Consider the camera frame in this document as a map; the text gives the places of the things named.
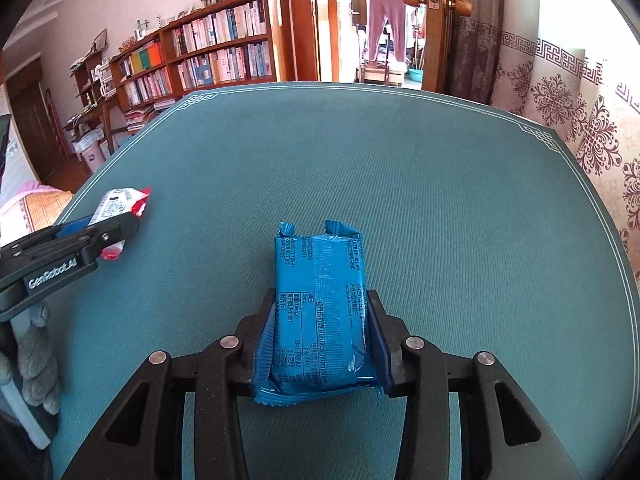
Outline red white snack packet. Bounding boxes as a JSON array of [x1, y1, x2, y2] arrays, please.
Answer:
[[86, 186, 152, 262]]

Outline short blue wafer packet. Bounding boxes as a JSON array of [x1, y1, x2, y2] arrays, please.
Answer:
[[252, 220, 376, 408]]

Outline grey gloved hand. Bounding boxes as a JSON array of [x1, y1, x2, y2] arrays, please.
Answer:
[[1, 301, 61, 416]]

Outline red orange bed quilt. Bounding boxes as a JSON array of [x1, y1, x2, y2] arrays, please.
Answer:
[[1, 181, 73, 246]]

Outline pink storage bin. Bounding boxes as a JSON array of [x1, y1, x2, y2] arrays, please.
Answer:
[[73, 128, 106, 174]]

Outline small wooden shelf desk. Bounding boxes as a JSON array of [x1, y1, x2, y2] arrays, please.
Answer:
[[64, 48, 119, 154]]

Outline large wooden bookshelf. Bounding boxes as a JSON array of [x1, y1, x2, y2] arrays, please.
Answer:
[[110, 0, 295, 114]]

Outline teal wash basin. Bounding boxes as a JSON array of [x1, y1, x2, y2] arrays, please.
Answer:
[[408, 68, 423, 82]]

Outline patterned white curtain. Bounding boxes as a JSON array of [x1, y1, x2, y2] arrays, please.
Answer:
[[490, 0, 639, 270]]

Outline dark brown curtain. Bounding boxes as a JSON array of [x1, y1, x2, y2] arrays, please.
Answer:
[[446, 0, 504, 104]]

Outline hanging pink trousers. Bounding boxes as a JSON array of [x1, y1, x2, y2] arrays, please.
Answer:
[[368, 0, 407, 63]]

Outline wooden door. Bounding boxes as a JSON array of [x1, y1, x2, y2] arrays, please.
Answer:
[[404, 0, 473, 93]]

